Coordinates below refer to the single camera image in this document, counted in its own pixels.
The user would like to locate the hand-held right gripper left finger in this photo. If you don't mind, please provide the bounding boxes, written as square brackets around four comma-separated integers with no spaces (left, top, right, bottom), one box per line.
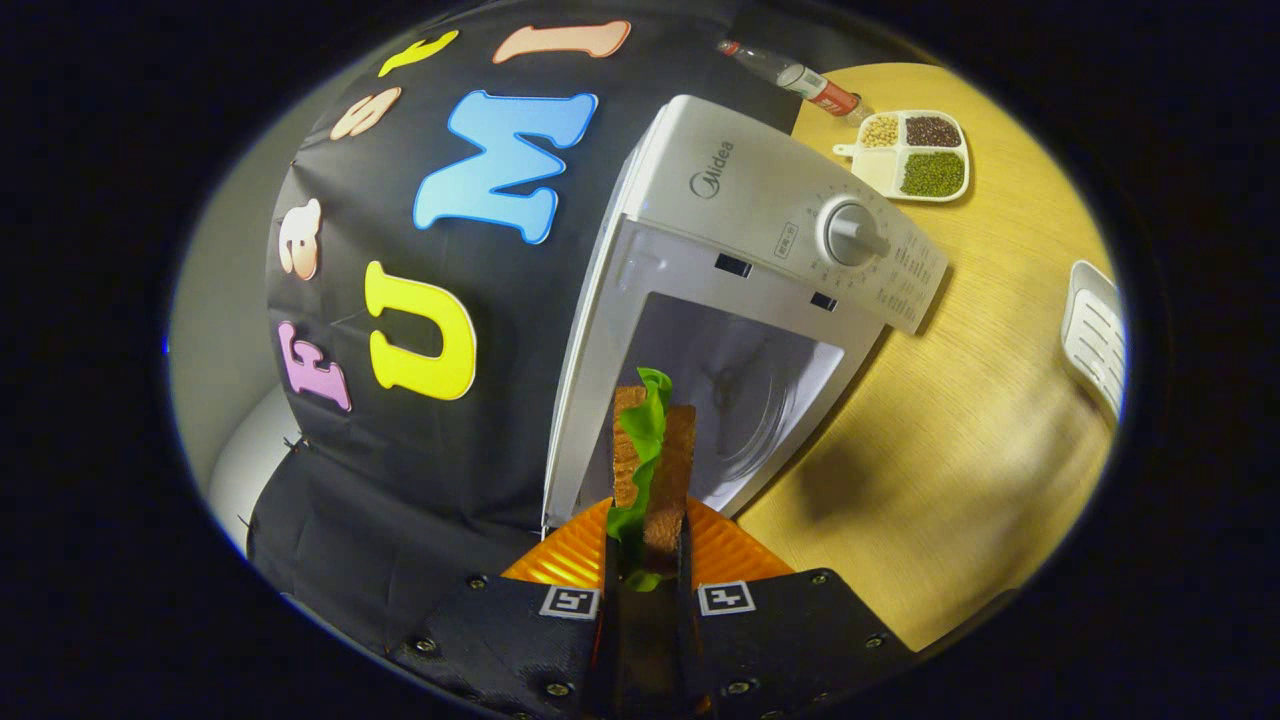
[390,497,627,720]

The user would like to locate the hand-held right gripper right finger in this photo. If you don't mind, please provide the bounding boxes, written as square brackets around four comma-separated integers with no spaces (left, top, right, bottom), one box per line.
[680,497,917,720]

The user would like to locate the sandwich with lettuce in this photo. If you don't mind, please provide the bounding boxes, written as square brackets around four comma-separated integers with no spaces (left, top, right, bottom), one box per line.
[606,367,699,591]

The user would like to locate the white microwave oven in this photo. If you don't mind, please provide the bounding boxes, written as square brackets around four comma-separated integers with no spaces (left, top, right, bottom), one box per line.
[541,95,950,531]

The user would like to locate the black backdrop cloth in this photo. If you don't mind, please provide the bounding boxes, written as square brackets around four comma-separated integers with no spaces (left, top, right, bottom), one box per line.
[245,0,801,651]

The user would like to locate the small white plastic tray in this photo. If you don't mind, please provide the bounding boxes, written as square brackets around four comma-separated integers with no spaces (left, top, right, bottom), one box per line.
[1060,260,1127,421]

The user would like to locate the white divided dish of beans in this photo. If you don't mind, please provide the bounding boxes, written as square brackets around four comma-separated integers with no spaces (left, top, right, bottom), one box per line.
[833,109,972,205]

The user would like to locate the clear plastic water bottle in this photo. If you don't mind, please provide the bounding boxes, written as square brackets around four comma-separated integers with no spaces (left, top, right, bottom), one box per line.
[716,40,864,119]

